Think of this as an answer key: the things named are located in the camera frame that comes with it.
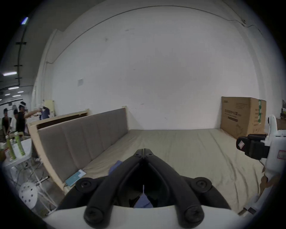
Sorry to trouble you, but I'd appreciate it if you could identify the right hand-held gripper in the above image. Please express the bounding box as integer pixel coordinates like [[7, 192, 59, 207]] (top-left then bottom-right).
[[236, 114, 286, 179]]

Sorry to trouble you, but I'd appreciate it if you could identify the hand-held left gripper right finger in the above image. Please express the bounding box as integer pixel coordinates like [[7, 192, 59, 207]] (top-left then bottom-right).
[[144, 148, 231, 228]]

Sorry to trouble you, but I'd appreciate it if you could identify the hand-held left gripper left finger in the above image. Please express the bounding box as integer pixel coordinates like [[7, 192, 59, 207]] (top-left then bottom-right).
[[57, 148, 145, 228]]

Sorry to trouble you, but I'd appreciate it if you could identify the dark blue shirt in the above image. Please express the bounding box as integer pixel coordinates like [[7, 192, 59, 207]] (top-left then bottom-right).
[[109, 160, 154, 208]]

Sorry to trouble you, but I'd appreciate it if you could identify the person's right hand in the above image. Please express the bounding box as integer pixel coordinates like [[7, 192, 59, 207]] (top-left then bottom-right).
[[260, 174, 281, 198]]

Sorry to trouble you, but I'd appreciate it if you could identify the brown cardboard carton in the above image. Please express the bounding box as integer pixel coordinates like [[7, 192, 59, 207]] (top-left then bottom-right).
[[221, 96, 267, 140]]

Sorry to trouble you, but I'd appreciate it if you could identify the pale blue phone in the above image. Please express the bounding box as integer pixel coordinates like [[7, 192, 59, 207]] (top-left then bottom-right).
[[65, 169, 87, 187]]

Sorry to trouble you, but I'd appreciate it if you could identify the bed with beige sheet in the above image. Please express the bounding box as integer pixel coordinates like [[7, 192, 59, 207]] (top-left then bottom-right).
[[64, 128, 268, 215]]

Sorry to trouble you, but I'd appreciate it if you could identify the grey padded headboard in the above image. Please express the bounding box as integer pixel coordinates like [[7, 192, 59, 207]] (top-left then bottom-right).
[[28, 107, 129, 191]]

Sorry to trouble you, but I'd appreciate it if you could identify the white perforated stool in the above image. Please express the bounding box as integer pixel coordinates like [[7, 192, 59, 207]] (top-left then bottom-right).
[[19, 182, 38, 208]]

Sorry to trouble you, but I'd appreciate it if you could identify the white table with bottles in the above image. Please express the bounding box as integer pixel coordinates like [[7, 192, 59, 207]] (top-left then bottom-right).
[[0, 131, 57, 216]]

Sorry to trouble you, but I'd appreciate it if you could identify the group of people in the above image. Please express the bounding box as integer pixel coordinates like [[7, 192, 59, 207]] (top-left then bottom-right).
[[1, 102, 30, 137]]

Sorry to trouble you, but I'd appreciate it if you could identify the wooden bed frame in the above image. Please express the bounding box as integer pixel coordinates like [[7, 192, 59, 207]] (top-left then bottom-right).
[[35, 109, 90, 130]]

